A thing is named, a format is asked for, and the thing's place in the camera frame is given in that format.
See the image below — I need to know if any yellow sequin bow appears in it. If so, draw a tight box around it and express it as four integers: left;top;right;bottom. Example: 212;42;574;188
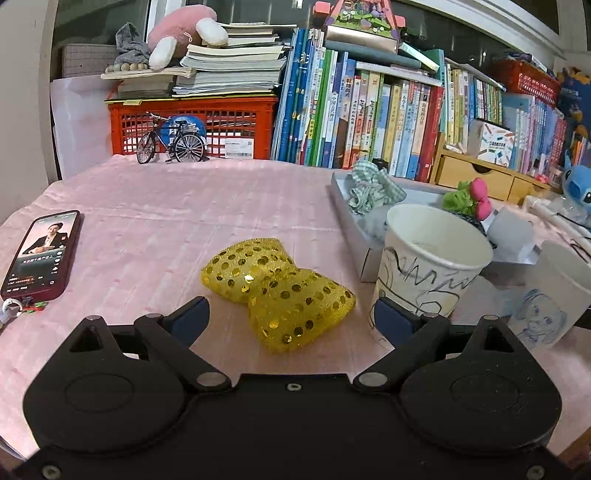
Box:
200;238;356;353

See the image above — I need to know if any pink puffy bow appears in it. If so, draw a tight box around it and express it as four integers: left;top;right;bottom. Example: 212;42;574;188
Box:
469;178;493;221

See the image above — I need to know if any green white checkered cloth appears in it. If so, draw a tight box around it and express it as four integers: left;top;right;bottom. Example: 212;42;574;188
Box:
349;160;407;216

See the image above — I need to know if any doodled paper cup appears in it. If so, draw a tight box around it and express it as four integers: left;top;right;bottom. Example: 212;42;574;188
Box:
372;203;493;316

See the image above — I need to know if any pink tablecloth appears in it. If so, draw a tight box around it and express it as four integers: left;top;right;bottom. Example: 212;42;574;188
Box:
0;154;591;458

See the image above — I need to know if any grey shallow tray box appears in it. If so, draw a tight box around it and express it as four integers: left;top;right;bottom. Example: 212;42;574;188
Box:
329;170;540;288

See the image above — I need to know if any smartphone red case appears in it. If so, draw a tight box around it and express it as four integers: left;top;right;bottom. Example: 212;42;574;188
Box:
1;210;83;305

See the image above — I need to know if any paper cup with blue drawing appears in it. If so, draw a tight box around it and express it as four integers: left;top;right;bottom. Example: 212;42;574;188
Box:
508;241;590;351

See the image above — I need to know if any wooden drawer organizer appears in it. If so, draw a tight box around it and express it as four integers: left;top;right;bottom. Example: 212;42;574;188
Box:
430;134;554;206

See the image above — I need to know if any white pipe rack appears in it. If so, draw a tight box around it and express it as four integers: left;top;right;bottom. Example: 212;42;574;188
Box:
524;195;590;246

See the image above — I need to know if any miniature bicycle model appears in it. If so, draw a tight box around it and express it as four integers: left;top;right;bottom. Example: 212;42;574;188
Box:
136;112;208;164

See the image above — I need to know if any white patterned box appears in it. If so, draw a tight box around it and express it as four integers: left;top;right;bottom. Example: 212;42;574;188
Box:
467;120;515;168

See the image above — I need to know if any red plastic crate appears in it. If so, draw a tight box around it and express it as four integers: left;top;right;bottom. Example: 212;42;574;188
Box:
107;94;279;159

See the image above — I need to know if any blue Stitch plush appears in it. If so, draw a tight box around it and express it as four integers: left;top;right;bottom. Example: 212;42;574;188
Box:
562;150;591;215

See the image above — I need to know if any row of left books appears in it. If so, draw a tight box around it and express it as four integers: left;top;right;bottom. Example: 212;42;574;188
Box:
270;28;444;181

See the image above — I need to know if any row of books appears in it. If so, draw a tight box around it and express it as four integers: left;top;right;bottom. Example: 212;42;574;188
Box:
270;28;444;181
440;54;590;183

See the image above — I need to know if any row of right books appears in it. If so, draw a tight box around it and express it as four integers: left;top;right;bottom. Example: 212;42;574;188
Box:
440;54;590;183

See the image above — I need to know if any red plastic basket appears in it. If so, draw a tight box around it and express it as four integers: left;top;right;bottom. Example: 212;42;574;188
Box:
489;58;561;107

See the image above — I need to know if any stack of books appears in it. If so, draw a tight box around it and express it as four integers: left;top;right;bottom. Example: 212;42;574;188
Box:
100;23;296;100

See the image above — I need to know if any blue cardboard box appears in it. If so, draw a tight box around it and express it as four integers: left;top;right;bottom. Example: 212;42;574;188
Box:
557;67;590;162

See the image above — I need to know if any grey plush toy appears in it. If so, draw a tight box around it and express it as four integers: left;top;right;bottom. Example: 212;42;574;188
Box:
114;22;150;65

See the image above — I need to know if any pink plush toy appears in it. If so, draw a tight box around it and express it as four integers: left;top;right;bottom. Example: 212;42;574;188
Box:
147;5;228;71

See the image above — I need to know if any triangular pink toy house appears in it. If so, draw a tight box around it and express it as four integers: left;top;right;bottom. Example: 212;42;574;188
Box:
312;0;406;53

